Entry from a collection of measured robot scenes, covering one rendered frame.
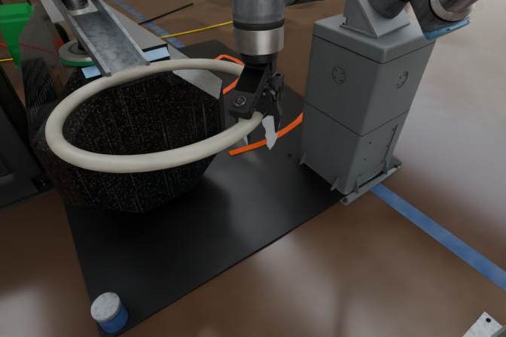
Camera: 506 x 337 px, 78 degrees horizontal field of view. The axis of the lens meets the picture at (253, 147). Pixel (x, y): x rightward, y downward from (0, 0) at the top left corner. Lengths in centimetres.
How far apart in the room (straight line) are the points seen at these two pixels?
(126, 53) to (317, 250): 117
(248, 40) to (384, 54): 88
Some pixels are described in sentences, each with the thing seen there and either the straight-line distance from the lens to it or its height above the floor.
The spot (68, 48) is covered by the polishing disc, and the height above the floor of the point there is 87.
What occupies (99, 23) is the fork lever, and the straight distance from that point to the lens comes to 119.
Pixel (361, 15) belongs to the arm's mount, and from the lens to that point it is 146.
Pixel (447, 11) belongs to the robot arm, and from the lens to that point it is 133.
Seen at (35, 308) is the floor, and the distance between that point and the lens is 170.
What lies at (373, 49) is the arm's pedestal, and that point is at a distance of 138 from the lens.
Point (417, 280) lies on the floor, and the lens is 166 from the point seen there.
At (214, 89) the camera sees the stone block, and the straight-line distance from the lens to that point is 148.
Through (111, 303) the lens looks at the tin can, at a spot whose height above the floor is 15.
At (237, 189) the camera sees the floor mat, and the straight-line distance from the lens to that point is 178.
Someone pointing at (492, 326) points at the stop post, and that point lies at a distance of 169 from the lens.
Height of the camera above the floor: 134
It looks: 40 degrees down
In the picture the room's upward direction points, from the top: straight up
